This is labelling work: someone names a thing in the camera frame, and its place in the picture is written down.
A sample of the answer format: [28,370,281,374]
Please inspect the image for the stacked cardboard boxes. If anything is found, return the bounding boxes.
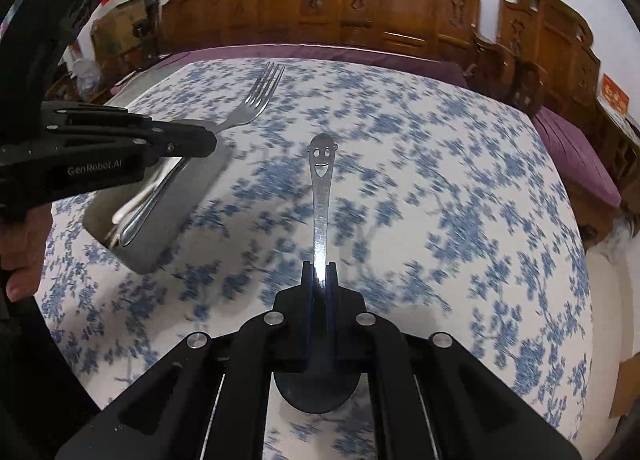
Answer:
[90,0,160,86]

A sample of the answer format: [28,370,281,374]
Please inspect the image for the carved wooden armchair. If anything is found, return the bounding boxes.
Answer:
[465,0,600,131]

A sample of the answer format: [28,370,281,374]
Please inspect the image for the carved wooden sofa back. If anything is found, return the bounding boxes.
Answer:
[160,0,480,67]

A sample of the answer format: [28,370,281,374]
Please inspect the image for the grey metal utensil tray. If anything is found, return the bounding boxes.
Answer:
[82,136,233,275]

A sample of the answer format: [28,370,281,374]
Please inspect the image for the person's left hand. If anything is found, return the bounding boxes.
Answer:
[1,204,53,302]

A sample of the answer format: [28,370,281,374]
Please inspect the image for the blue floral tablecloth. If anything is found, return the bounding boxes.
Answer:
[34,57,594,460]

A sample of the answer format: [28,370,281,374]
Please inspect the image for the purple sofa cushion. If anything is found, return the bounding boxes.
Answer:
[112,43,469,94]

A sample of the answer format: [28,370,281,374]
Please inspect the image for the red sign plaque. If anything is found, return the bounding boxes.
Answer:
[600,73,629,116]

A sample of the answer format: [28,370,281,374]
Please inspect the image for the purple seat cushion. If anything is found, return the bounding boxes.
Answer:
[533,107,622,208]

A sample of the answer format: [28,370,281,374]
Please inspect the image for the steel fork with slim handle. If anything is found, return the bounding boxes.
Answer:
[111,62,285,246]

